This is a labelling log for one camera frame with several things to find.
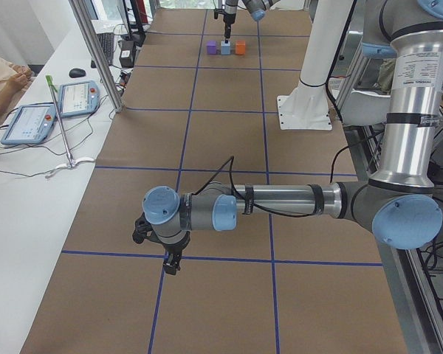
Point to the light blue foam block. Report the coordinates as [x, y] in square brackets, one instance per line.
[225, 47]

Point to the teach pendant far from edge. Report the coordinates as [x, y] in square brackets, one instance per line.
[76, 99]

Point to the metal rod with green tip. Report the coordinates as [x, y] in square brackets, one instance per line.
[71, 163]

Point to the white plastic chair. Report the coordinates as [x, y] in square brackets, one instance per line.
[364, 108]

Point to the person's hand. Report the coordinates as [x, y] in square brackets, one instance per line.
[20, 79]

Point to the black computer mouse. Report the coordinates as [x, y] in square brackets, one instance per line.
[77, 72]

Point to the aluminium frame post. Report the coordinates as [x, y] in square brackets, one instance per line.
[85, 24]

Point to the teach pendant near table edge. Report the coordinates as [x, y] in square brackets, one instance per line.
[31, 124]

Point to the black keyboard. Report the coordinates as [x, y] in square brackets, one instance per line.
[106, 41]

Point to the orange foam block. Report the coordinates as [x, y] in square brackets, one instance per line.
[240, 47]

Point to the purple foam block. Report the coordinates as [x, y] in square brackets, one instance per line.
[211, 47]

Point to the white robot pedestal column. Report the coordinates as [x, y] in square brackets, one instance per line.
[307, 107]

